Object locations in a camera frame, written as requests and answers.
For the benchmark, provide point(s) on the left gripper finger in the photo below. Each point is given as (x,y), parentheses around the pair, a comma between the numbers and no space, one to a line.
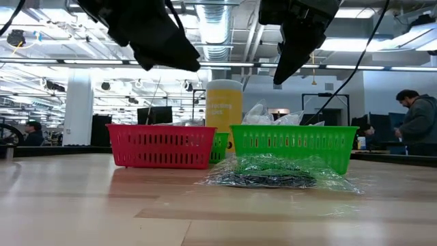
(141,59)
(181,54)

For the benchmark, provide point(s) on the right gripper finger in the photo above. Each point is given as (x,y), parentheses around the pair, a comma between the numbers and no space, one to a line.
(293,58)

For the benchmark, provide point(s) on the bagged white cotton pads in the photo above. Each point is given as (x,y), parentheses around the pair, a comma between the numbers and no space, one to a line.
(315,123)

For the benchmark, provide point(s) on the yellow hanging pendant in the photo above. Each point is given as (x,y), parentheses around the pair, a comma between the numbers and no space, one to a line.
(313,82)

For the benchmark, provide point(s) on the black computer monitor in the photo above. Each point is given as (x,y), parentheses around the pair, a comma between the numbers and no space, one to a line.
(155,115)

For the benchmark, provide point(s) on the yellow disinfecting wipes canister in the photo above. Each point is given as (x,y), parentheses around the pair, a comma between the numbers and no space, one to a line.
(223,102)

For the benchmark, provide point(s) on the white building pillar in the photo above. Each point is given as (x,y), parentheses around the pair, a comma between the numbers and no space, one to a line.
(78,109)

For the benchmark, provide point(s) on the black cabinet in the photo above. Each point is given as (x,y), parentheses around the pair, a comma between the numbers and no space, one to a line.
(101,131)

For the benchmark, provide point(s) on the green plastic slotted basket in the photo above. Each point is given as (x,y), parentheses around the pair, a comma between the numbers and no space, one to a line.
(218,147)
(293,147)

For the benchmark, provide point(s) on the red plastic slotted basket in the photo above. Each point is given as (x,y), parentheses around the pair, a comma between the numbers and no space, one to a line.
(160,147)

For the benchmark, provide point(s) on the person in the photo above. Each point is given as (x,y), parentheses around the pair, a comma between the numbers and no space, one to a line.
(368,131)
(420,119)
(33,135)

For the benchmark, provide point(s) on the white bottle blue label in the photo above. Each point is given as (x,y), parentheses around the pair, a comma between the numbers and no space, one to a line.
(361,143)

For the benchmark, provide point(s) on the black ceiling device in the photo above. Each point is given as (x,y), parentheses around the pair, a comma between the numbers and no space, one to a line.
(16,37)

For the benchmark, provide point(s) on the silver ribbed ventilation duct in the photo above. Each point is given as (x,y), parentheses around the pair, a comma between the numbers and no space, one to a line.
(216,30)

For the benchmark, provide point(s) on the black metal frame stand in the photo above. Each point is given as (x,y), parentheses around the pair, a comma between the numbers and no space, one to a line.
(324,94)

